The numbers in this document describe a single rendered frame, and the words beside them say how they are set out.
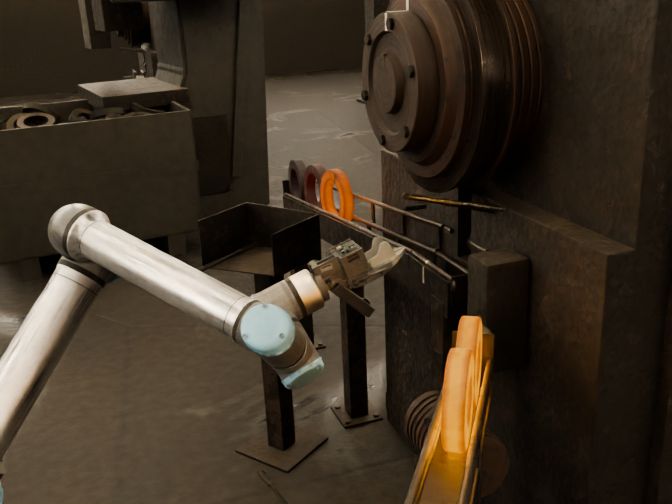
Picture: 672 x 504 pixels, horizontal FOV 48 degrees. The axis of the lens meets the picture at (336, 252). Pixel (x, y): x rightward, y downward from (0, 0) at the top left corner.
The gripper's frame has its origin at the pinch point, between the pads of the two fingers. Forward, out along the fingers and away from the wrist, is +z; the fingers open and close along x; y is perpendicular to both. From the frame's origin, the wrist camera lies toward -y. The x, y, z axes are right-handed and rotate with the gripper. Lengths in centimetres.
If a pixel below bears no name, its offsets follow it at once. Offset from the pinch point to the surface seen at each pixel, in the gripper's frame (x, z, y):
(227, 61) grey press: 291, 31, 8
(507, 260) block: -24.8, 12.0, 1.1
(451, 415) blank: -60, -19, 5
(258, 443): 53, -46, -63
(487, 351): -37.3, -2.4, -5.9
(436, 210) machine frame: 15.6, 16.9, -2.0
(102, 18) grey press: 299, -22, 53
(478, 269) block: -22.7, 6.7, 1.0
